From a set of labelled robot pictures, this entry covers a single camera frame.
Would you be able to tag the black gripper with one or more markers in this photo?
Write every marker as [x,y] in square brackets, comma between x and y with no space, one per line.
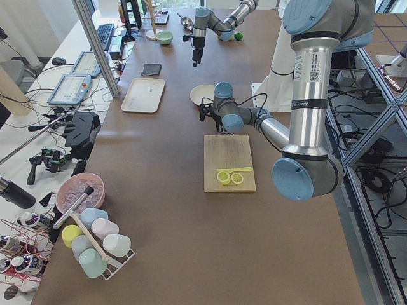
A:
[198,43]
[219,119]

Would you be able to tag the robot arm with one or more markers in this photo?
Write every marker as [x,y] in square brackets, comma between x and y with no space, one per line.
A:
[312,31]
[205,19]

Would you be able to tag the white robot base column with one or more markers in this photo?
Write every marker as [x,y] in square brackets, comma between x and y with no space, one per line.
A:
[276,90]

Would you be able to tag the cream serving tray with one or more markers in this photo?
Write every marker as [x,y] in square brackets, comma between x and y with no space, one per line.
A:
[143,95]

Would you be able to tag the white round plate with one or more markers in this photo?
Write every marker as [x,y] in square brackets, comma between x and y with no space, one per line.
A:
[202,93]

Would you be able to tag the metal scoop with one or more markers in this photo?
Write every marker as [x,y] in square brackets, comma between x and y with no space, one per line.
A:
[186,22]

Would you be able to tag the yellow lemon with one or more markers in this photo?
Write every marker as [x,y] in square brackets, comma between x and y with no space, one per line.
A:
[225,36]

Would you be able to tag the light green bowl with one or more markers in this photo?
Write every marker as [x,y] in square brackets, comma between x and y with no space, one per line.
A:
[164,37]

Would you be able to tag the bamboo cutting board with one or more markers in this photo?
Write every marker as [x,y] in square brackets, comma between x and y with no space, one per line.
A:
[227,152]

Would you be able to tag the green lime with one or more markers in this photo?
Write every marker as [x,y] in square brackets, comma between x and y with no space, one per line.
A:
[238,36]

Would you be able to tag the grey folded cloth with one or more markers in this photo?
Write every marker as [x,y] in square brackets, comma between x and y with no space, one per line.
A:
[151,69]

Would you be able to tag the wooden cup tree stand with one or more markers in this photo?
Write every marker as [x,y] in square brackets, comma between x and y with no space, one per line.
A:
[152,33]

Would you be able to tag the yellow plastic knife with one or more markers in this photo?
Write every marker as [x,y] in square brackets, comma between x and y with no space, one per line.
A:
[231,170]

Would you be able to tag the lemon slice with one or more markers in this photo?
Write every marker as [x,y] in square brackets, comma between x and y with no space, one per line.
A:
[223,177]
[236,178]

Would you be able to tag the black monitor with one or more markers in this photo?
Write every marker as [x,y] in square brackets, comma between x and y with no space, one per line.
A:
[132,19]

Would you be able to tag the black keyboard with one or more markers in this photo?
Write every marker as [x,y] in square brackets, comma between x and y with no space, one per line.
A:
[104,33]

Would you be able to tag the teach pendant tablet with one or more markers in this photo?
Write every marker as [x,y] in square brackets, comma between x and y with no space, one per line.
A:
[70,90]
[86,64]

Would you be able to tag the metal muddler tool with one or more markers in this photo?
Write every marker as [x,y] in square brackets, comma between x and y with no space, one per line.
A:
[58,223]

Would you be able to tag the computer mouse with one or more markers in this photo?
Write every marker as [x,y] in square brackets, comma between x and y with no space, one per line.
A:
[58,61]

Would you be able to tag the pink bowl with ice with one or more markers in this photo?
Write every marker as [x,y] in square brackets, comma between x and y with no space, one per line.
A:
[75,186]

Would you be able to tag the blue plastic cup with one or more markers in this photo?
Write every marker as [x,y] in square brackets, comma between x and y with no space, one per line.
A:
[89,215]

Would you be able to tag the pink plastic cup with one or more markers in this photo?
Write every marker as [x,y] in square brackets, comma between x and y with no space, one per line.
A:
[102,227]

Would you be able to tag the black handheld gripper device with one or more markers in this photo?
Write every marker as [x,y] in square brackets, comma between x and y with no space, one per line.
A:
[52,159]

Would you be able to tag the white plastic cup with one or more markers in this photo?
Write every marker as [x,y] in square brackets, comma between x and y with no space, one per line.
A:
[117,244]

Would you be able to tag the yellow plastic cup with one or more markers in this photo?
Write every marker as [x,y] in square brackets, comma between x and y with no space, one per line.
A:
[70,233]

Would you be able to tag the grey plastic cup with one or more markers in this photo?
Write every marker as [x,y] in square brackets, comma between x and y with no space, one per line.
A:
[79,245]

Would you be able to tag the mint plastic cup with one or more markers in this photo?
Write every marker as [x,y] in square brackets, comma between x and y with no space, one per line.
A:
[92,263]

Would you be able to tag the black thermos bottle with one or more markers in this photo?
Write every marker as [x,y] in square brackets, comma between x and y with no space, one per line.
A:
[16,195]

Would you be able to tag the aluminium frame post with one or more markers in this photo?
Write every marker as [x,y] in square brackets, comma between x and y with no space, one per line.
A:
[93,39]

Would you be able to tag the white wire cup rack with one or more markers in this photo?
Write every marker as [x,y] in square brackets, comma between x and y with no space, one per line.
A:
[114,264]

